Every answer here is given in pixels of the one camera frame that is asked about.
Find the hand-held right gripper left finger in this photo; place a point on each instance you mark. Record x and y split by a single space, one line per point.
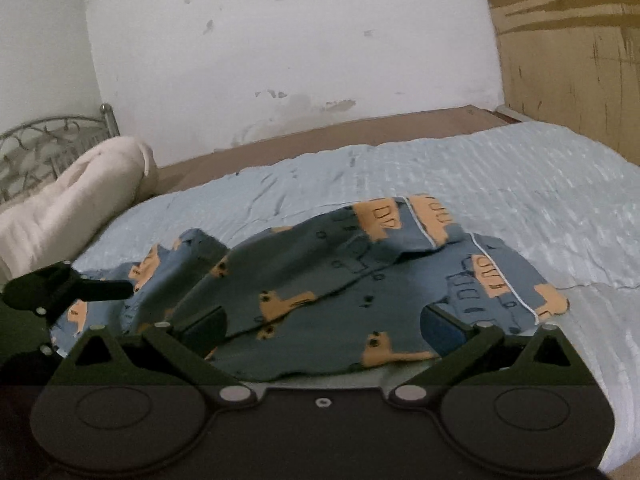
206 326

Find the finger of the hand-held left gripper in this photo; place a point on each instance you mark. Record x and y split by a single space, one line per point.
102 290

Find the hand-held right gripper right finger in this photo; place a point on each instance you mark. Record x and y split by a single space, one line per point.
439 330

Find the blue printed pants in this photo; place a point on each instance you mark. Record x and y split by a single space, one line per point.
325 285

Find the cream rolled pillow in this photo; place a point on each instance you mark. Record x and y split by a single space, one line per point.
75 200

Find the metal scrollwork headboard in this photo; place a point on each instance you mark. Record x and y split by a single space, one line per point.
30 145

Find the light blue quilted blanket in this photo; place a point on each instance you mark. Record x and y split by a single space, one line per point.
525 185

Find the brown mattress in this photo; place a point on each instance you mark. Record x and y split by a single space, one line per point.
300 145

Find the brown wooden board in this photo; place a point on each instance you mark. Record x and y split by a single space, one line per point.
565 60

